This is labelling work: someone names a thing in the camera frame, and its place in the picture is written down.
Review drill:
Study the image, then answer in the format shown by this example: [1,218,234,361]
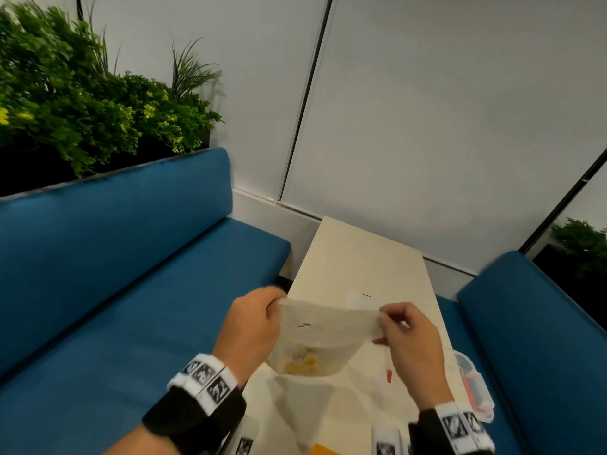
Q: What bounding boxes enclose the person's right hand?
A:
[373,301,454,412]

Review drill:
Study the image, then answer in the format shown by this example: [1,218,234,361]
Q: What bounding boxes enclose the person's left hand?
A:
[212,286,288,387]

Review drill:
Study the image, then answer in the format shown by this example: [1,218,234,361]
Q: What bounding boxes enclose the clear box with red latches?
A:
[350,343,496,425]

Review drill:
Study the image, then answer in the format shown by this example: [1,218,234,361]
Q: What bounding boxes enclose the clear plastic bag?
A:
[265,298,384,378]

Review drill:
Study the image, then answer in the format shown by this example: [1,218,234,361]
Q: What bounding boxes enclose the person's left forearm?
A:
[104,385,247,455]

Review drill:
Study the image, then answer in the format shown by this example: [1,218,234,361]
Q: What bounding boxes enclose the person's right forearm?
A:
[408,408,494,455]

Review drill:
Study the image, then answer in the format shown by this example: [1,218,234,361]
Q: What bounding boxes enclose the white marker wristband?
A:
[166,353,238,416]
[435,401,496,454]

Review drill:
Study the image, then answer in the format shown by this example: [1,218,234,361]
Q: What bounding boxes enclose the blue sofa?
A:
[0,147,291,455]
[436,250,607,455]

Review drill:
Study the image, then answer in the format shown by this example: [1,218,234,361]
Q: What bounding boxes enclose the green leafy plant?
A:
[0,0,224,178]
[549,218,607,280]

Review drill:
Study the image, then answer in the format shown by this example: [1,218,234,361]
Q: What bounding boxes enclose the black metal pole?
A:
[519,147,607,254]

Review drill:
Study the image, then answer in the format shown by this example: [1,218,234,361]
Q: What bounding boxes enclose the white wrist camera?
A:
[235,416,259,455]
[372,426,411,455]

